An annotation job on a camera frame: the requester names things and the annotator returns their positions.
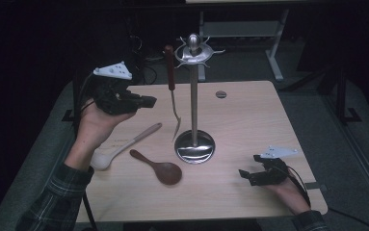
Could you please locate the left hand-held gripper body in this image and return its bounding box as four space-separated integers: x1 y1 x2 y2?
90 61 142 116

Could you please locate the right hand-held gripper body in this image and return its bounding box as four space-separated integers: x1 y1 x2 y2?
249 145 300 187

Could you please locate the black spatula with brown handle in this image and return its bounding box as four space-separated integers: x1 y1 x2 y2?
164 44 183 142

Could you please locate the metal utensil stand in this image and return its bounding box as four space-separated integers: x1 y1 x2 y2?
173 33 226 165

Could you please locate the white ladle with beige handle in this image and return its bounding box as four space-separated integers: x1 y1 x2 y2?
90 122 163 171

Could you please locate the brown wooden rice spoon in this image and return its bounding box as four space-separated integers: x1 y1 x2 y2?
129 148 183 186

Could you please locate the person's right hand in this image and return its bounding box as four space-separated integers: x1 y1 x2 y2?
263 176 312 216

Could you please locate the person's left hand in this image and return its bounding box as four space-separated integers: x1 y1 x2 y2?
74 97 137 152

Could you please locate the black metal stand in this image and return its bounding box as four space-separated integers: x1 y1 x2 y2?
61 71 84 124
332 68 363 124

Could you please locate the grey tape strip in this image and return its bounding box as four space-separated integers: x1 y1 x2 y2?
304 181 329 192

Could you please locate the tangle of background cables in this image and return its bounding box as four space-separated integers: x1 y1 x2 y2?
128 33 159 85

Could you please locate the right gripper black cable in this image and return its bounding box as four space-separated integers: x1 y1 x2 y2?
284 164 312 207

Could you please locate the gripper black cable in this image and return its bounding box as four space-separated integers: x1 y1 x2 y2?
284 164 312 207
75 72 99 231

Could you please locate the thin black floor cable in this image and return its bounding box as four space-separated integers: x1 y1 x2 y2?
328 207 369 227

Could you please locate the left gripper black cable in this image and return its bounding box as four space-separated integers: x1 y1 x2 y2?
75 72 99 231

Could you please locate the white metal desk frame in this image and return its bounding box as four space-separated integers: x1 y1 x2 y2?
198 9 291 82

